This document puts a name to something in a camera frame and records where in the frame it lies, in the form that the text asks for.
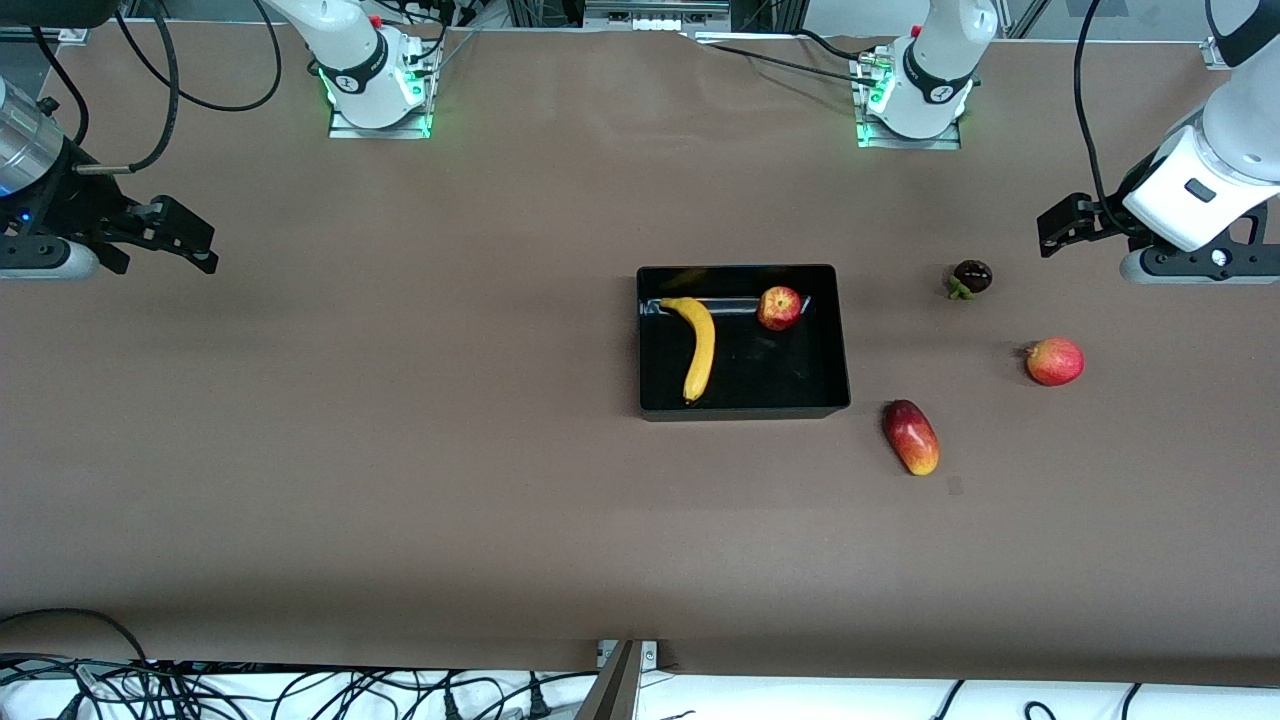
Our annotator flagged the red yellow apple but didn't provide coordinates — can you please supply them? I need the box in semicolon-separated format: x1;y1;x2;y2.
756;286;804;332

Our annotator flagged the black plastic box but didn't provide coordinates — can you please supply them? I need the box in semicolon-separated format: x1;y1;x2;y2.
636;264;852;422

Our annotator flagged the yellow banana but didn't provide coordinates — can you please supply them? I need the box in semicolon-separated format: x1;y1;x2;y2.
660;296;717;405

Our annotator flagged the dark purple mangosteen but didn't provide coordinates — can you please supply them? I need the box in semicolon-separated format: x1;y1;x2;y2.
947;259;994;301

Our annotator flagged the red apple at right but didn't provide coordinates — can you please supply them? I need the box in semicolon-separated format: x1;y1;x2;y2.
1022;337;1086;387

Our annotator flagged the red yellow mango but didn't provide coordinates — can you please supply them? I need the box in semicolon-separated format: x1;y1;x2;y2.
882;399;941;477

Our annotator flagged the paper table cover sheet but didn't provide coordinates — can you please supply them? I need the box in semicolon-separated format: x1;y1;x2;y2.
0;22;1280;691

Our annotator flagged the grey power strip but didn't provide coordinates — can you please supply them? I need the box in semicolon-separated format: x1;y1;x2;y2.
583;0;733;33

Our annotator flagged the grey metal bar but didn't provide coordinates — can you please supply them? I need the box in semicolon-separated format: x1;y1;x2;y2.
573;640;642;720

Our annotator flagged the black looping arm cable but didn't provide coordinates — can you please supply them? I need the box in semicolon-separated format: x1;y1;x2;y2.
115;0;284;113

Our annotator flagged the black short arm cable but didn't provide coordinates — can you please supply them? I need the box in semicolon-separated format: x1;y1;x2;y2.
28;25;91;153

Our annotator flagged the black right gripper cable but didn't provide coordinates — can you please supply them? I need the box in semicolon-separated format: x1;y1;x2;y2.
73;0;182;177

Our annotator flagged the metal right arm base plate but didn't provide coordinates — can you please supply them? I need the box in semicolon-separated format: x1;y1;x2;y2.
328;60;433;140

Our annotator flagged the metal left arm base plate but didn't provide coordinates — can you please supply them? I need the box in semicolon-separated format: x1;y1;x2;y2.
856;58;963;151

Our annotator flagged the black base power cable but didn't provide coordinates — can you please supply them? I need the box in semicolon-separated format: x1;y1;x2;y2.
793;28;869;61
685;35;886;89

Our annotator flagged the silver metal bracket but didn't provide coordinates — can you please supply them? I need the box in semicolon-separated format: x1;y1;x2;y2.
597;640;660;671

